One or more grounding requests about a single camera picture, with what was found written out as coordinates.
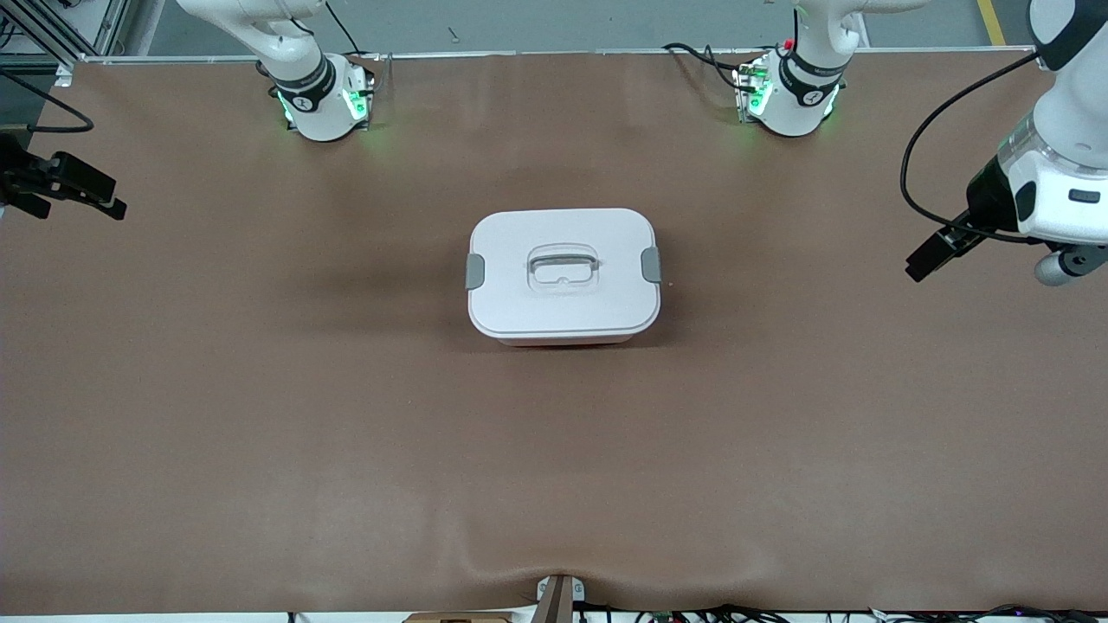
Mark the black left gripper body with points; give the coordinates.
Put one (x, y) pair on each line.
(984, 202)

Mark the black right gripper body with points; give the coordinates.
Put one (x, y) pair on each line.
(26, 176)

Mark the white plastic box lid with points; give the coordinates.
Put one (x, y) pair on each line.
(519, 311)

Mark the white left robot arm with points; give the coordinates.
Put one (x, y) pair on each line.
(1073, 112)

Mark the grey lid latch clip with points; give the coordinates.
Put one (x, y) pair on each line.
(474, 273)
(652, 264)

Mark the brown table mat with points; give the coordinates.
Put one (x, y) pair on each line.
(554, 450)

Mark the aluminium frame with black struts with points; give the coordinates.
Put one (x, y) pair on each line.
(62, 76)

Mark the small metal bracket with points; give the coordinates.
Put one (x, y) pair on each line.
(578, 591)

